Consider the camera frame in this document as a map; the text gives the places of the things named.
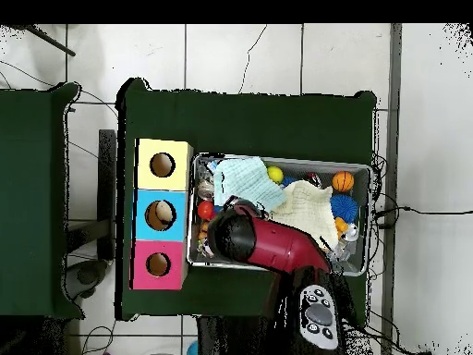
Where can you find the beige round object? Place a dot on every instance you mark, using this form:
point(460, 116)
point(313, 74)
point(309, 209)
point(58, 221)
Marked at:
point(164, 213)

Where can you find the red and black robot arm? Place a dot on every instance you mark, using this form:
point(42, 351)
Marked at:
point(284, 248)

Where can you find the shallow clear mesh bin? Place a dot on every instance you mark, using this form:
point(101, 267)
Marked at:
point(360, 255)

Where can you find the light blue waffle cloth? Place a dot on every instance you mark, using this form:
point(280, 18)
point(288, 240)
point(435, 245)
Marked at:
point(247, 181)

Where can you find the red ball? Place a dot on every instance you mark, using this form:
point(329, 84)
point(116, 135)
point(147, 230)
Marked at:
point(205, 210)

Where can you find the clear plastic cup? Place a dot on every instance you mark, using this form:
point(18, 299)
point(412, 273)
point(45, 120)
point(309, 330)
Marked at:
point(204, 185)

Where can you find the yellow ball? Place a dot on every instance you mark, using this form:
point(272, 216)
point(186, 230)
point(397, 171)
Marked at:
point(275, 174)

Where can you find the dark green table cloth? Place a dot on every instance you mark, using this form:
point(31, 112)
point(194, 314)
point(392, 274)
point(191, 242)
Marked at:
point(244, 126)

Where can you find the cream waffle cloth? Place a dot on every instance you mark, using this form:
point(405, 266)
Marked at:
point(307, 211)

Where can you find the orange basketball toy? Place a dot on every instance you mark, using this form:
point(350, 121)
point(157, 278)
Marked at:
point(342, 181)

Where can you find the orange plastic toy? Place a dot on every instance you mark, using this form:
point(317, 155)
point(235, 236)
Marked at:
point(340, 225)

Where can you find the blue spiky ball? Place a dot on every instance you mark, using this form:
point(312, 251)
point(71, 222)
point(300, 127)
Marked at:
point(344, 208)

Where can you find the silver can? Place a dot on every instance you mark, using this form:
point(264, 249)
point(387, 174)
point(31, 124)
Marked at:
point(352, 233)

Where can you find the black flat panel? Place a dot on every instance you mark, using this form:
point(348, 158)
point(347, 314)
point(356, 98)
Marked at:
point(108, 170)

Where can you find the grey stand base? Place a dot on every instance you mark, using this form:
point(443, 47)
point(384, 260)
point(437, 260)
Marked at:
point(85, 275)

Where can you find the green cloth side table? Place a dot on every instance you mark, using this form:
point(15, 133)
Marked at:
point(33, 200)

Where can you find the dark thin rod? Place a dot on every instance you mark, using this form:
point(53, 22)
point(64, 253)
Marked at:
point(48, 41)

